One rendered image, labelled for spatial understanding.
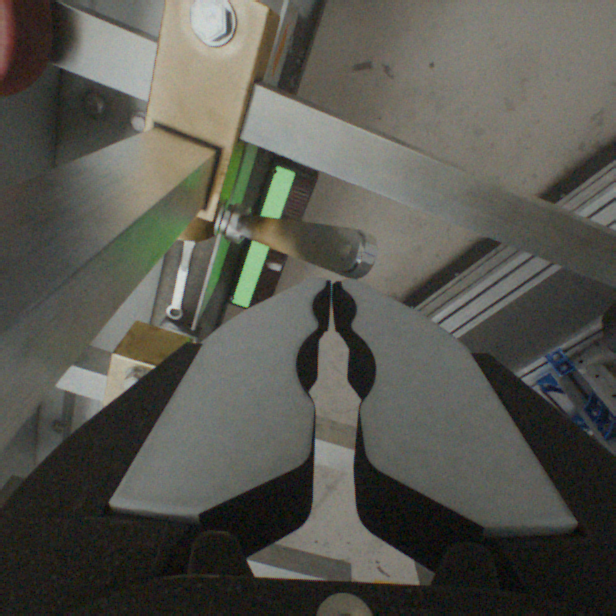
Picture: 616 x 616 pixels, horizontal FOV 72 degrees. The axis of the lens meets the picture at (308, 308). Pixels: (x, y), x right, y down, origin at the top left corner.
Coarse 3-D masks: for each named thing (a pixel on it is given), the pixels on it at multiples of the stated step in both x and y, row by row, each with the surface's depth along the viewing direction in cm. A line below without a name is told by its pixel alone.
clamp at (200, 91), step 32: (192, 0) 20; (256, 0) 20; (160, 32) 21; (192, 32) 21; (256, 32) 21; (160, 64) 22; (192, 64) 22; (224, 64) 22; (256, 64) 22; (160, 96) 23; (192, 96) 22; (224, 96) 22; (192, 128) 23; (224, 128) 23; (224, 160) 24; (224, 192) 26; (192, 224) 26
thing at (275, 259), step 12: (300, 180) 41; (312, 180) 41; (300, 192) 42; (288, 204) 42; (300, 204) 42; (288, 216) 43; (300, 216) 43; (276, 252) 45; (276, 264) 46; (264, 276) 47; (276, 276) 46; (264, 288) 47; (252, 300) 48; (264, 300) 48
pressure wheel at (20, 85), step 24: (0, 0) 18; (24, 0) 19; (48, 0) 20; (0, 24) 18; (24, 24) 19; (48, 24) 20; (0, 48) 19; (24, 48) 19; (48, 48) 21; (0, 72) 19; (24, 72) 20; (0, 96) 22
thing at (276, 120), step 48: (96, 48) 22; (144, 48) 22; (144, 96) 24; (288, 96) 24; (288, 144) 24; (336, 144) 24; (384, 144) 24; (384, 192) 26; (432, 192) 26; (480, 192) 25; (528, 240) 27; (576, 240) 27
